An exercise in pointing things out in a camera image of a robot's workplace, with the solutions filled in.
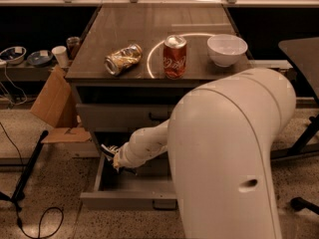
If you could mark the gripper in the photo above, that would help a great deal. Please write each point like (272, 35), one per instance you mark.
(122, 157)

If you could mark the black caster foot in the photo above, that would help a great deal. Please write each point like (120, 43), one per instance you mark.
(298, 203)

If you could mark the red soda can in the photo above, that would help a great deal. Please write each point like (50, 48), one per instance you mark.
(174, 56)

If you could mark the crushed gold can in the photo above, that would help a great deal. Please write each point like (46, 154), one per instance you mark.
(123, 59)

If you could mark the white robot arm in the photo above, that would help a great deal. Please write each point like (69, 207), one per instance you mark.
(218, 141)

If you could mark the grey top drawer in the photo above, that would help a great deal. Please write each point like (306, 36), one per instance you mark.
(118, 118)

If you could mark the white paper cup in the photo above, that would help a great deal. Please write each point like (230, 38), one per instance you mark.
(61, 55)

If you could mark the grey drawer cabinet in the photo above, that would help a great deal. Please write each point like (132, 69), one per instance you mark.
(119, 25)

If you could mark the brown cardboard box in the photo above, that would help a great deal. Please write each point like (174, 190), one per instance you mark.
(55, 105)

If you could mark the open grey lower drawer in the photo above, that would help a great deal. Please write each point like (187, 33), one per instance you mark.
(148, 188)

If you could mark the blue chip bag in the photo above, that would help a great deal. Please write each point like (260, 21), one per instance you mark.
(110, 151)

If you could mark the white bowl on shelf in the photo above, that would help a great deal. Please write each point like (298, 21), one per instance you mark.
(13, 55)

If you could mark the glass jar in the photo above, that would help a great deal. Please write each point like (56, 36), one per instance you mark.
(73, 45)

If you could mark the blue bowl on shelf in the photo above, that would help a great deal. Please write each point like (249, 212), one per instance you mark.
(40, 58)

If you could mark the black stand leg left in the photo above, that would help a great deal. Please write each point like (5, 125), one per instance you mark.
(18, 194)

